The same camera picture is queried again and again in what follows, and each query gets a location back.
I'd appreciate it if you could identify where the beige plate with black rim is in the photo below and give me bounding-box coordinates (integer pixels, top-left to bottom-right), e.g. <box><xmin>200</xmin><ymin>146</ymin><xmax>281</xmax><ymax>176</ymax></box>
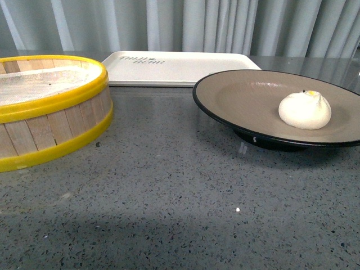
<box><xmin>193</xmin><ymin>70</ymin><xmax>359</xmax><ymax>152</ymax></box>

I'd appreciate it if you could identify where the white steamed bun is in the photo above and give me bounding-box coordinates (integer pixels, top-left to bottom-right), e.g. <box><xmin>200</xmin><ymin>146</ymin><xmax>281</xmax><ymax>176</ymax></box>
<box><xmin>278</xmin><ymin>90</ymin><xmax>332</xmax><ymax>130</ymax></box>

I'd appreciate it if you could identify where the white rectangular tray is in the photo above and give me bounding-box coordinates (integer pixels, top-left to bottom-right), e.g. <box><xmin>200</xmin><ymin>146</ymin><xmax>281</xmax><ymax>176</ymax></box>
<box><xmin>102</xmin><ymin>51</ymin><xmax>260</xmax><ymax>87</ymax></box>

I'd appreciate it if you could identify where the yellow rimmed wooden steamer basket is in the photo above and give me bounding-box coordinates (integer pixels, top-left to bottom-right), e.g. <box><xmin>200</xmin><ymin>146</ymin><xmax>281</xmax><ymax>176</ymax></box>
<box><xmin>1</xmin><ymin>55</ymin><xmax>113</xmax><ymax>172</ymax></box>

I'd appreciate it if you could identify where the grey pleated curtain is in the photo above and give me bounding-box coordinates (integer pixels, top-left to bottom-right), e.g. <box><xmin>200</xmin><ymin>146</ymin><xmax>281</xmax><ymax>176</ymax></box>
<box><xmin>1</xmin><ymin>1</ymin><xmax>359</xmax><ymax>58</ymax></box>

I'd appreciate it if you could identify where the white mesh steamer liner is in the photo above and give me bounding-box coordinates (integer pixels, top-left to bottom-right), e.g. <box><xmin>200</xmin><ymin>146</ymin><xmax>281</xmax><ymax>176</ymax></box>
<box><xmin>1</xmin><ymin>66</ymin><xmax>101</xmax><ymax>106</ymax></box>

